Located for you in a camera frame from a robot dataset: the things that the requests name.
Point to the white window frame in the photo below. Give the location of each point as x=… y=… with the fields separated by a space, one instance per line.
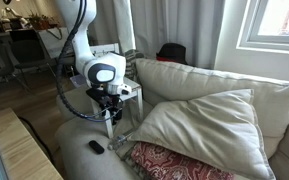
x=265 y=26

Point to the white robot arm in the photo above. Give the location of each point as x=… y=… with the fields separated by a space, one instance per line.
x=77 y=15

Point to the beige sofa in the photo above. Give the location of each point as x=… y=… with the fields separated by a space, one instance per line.
x=167 y=81

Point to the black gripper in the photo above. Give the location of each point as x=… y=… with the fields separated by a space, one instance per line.
x=107 y=101

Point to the black office chair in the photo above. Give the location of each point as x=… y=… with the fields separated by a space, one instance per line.
x=28 y=51

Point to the clear plastic water bottle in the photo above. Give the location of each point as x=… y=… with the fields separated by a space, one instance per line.
x=119 y=140

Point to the potted plant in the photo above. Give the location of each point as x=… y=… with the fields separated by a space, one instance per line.
x=42 y=22

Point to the grey white patterned blanket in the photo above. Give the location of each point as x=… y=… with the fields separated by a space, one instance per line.
x=131 y=57

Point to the white paper shopping bag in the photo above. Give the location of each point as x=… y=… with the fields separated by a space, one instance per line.
x=54 y=40

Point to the large beige pillow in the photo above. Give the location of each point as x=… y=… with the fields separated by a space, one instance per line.
x=219 y=129

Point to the grey curtain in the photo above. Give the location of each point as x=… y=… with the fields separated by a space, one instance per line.
x=146 y=25

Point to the small white wooden chair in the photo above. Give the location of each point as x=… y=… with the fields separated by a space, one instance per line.
x=132 y=90

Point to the red patterned cushion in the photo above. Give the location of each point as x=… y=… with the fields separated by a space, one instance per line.
x=162 y=164

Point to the black remote control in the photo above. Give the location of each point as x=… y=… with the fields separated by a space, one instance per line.
x=96 y=147

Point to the light wooden table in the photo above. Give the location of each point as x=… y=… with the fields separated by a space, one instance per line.
x=22 y=157

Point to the black hat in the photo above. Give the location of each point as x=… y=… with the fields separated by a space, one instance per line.
x=172 y=52

